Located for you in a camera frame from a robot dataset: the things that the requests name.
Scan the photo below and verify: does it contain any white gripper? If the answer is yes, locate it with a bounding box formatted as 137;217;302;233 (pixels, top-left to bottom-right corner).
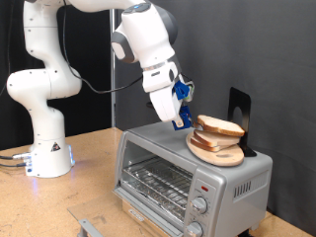
141;60;186;130

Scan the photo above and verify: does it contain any slotted spatula with blue block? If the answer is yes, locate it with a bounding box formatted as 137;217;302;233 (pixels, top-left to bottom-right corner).
146;101;205;131

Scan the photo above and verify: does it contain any white bread slice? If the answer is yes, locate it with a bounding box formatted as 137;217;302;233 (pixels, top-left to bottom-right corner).
190;137;235;153
197;114;246;138
193;129;241;148

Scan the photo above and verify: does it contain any glass oven door with handle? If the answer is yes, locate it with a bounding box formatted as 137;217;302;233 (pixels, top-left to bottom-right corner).
67;189;186;237

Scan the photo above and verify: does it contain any silver toaster oven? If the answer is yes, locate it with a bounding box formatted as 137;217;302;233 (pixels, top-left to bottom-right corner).
113;118;275;237

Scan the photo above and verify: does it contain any silver oven knob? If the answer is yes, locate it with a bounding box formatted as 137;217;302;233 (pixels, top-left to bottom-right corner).
191;197;209;215
185;221;204;237

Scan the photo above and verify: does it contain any round wooden cutting board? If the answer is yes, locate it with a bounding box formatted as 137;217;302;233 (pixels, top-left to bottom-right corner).
186;130;245;168

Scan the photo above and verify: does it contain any grey metal pole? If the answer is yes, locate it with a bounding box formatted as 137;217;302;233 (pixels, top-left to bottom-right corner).
110;9;118;128

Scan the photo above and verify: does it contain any black metal bookend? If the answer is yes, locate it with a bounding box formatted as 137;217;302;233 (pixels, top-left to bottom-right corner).
227;87;258;158

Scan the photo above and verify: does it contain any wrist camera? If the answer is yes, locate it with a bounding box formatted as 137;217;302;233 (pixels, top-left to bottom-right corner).
184;82;196;103

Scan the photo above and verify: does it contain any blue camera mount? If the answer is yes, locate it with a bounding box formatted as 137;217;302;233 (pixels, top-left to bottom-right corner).
173;80;191;101

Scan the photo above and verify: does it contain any wire oven rack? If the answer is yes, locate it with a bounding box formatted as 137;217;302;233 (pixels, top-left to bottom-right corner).
121;156;194;222

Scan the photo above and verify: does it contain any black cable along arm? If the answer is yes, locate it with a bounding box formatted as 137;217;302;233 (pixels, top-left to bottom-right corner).
60;0;144;96

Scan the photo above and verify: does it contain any cable with silver connector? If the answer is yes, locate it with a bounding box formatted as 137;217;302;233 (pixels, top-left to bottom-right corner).
0;152;33;161

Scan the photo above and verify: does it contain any black base cable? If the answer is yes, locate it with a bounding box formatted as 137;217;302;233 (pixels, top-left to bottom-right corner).
0;162;28;169

